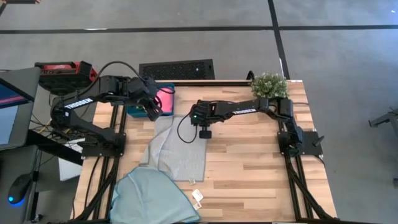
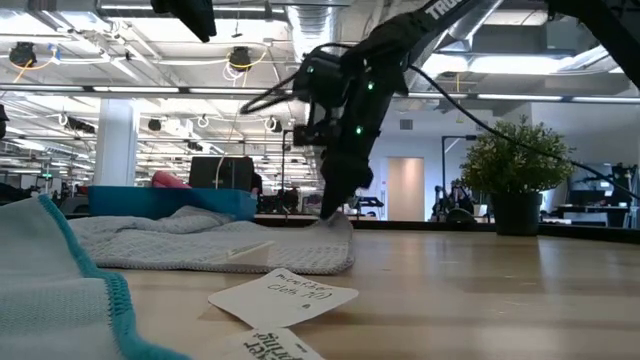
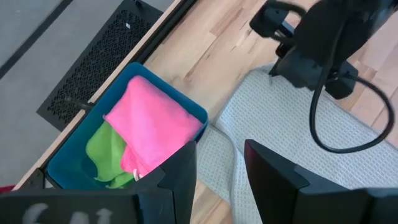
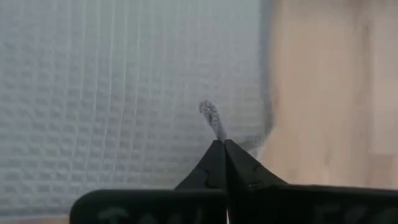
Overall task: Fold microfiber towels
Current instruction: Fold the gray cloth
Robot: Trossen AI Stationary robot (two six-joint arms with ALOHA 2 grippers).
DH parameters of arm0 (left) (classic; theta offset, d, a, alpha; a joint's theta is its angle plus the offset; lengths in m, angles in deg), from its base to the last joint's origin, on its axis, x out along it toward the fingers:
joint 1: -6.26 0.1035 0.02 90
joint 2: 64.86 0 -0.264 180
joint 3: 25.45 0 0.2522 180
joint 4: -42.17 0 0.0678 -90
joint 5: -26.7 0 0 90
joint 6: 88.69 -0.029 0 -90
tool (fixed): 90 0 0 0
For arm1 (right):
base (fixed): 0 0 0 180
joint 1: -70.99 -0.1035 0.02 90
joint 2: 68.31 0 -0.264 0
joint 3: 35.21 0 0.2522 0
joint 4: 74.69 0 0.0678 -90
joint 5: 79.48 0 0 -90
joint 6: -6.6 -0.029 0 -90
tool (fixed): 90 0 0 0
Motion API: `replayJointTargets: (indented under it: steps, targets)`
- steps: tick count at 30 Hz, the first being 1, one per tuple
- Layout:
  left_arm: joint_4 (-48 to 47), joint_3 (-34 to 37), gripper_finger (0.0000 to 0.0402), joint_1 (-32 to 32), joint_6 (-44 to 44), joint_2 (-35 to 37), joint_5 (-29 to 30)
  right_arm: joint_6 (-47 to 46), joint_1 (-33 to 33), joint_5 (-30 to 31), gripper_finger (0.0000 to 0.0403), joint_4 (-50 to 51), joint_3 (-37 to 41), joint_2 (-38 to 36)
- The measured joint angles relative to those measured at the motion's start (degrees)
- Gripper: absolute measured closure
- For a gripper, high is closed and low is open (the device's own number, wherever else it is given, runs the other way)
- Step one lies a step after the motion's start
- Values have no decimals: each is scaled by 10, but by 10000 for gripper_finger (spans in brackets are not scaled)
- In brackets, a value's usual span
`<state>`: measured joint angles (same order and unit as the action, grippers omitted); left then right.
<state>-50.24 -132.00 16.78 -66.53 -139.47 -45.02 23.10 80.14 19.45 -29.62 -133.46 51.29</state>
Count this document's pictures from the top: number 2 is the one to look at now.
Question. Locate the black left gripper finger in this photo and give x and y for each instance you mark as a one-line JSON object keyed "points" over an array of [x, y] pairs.
{"points": [[192, 17]]}

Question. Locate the seated person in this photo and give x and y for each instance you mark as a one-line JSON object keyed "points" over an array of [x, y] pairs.
{"points": [[457, 197]]}

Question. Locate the linear ceiling light strip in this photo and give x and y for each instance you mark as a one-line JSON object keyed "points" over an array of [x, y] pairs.
{"points": [[150, 90]]}

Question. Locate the light blue teal-edged towel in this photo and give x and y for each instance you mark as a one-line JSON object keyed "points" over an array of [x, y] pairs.
{"points": [[40, 280]]}

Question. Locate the white building pillar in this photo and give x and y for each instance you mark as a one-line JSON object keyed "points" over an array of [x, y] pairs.
{"points": [[116, 150]]}

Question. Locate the grey waffle-weave towel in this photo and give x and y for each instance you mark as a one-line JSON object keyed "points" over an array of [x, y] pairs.
{"points": [[175, 250]]}

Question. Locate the printed white paper tag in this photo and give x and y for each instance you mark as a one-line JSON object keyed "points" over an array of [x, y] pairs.
{"points": [[280, 347]]}

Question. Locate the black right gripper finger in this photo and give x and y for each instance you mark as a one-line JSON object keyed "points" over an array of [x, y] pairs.
{"points": [[334, 192], [356, 186]]}

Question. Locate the pink microfiber towel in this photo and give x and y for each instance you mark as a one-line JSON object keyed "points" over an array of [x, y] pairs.
{"points": [[170, 180]]}

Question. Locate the background computer monitor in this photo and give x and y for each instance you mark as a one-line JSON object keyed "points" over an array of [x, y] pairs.
{"points": [[592, 192]]}

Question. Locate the handwritten white paper tag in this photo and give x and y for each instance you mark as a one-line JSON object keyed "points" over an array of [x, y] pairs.
{"points": [[280, 300]]}

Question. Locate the pale door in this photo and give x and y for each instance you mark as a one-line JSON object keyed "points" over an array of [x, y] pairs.
{"points": [[406, 190]]}

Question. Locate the potted green plant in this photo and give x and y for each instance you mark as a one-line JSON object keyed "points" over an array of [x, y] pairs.
{"points": [[515, 160]]}

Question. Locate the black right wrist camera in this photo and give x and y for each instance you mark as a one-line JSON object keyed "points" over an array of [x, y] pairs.
{"points": [[310, 135]]}

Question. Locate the blue plastic bin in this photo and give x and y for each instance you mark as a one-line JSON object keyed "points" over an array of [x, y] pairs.
{"points": [[150, 201]]}

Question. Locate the black computer monitor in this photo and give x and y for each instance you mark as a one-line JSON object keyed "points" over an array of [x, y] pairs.
{"points": [[220, 172]]}

